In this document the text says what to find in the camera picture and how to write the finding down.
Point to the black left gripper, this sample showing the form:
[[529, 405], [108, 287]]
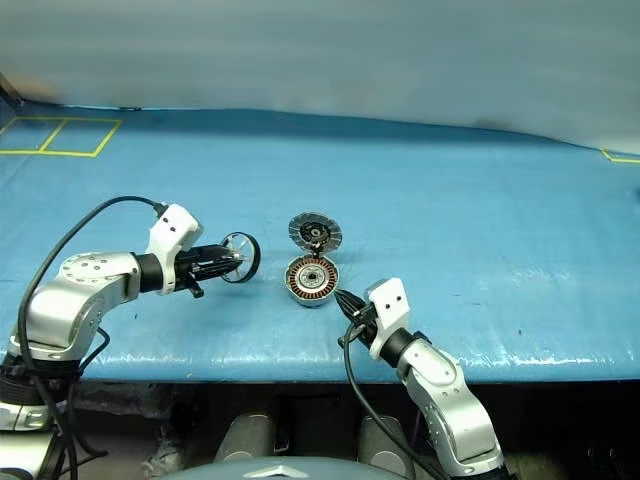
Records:
[[192, 265]]

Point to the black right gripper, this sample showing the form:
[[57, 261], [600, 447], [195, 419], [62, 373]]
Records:
[[367, 325]]

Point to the black rotor wheel silver spokes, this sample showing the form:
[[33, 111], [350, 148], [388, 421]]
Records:
[[254, 260]]

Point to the grey motor stator copper windings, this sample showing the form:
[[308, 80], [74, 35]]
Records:
[[312, 301]]

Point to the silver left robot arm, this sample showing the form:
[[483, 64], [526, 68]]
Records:
[[80, 280]]

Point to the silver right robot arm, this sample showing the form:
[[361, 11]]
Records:
[[440, 380]]

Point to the grey round motor cover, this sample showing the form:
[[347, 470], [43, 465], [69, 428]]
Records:
[[297, 230]]

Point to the grey rounded shape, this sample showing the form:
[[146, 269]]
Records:
[[245, 437], [385, 440]]

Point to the silver robot body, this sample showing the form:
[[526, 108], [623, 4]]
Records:
[[20, 420]]

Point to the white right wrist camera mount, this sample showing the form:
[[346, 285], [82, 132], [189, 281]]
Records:
[[392, 300]]

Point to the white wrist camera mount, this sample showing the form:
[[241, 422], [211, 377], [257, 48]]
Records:
[[392, 300], [172, 225]]

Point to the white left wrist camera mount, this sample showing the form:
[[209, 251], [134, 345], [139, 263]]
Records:
[[172, 225]]

